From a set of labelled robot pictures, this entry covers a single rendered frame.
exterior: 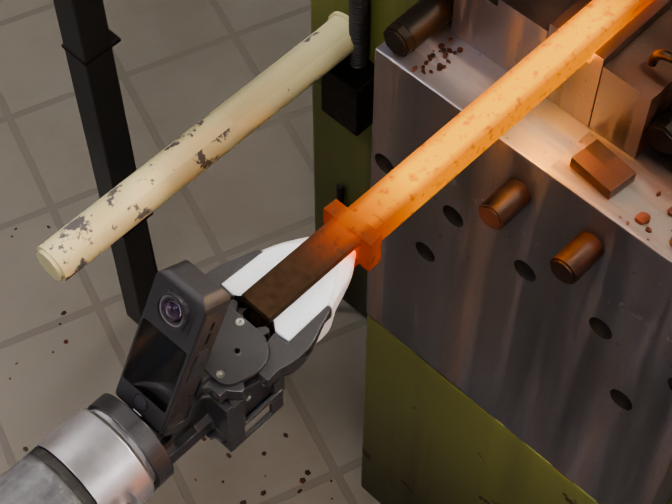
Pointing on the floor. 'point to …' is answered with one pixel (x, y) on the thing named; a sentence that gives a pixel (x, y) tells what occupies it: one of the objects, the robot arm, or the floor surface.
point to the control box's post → (106, 135)
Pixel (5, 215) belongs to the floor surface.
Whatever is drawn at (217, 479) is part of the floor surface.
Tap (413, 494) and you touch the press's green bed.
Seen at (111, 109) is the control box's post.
